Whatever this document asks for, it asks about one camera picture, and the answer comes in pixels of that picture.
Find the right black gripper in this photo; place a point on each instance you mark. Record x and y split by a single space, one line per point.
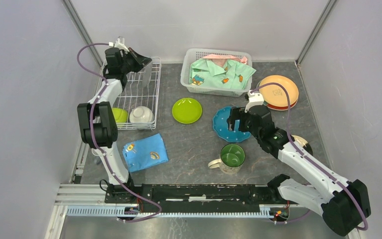
237 113

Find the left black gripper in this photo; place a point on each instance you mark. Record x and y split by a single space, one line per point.
141 61

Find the blue polka dot plate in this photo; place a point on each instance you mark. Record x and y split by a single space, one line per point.
221 127

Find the lime green plate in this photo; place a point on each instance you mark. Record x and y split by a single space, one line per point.
187 110

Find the white round bowl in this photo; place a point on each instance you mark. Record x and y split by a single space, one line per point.
141 115

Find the lime green bowl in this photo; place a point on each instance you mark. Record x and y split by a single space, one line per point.
120 115

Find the white square bowl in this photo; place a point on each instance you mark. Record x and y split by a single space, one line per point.
95 152

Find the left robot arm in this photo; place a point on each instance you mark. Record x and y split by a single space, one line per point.
98 127

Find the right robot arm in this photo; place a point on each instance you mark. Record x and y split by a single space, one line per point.
344 205

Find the mint green printed shirt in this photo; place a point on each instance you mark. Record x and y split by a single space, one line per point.
233 75

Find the green interior mug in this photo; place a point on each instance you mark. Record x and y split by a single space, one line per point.
231 159

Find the orange plate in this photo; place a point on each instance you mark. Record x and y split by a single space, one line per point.
274 94

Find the white plastic basket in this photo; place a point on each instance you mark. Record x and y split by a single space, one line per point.
195 54

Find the pink cloth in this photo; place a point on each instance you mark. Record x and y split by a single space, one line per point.
225 57

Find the cream plate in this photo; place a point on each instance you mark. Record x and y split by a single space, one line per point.
303 143

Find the blue folded cloth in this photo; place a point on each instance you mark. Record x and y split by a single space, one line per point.
145 153

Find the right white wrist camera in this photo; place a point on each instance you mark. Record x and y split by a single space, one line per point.
254 99

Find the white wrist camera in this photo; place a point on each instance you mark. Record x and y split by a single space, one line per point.
254 99
120 44

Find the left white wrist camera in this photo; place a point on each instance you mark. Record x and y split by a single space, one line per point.
120 44

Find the white wire dish rack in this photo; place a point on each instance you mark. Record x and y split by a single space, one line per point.
133 95

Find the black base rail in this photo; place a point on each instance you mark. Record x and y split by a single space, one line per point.
197 199

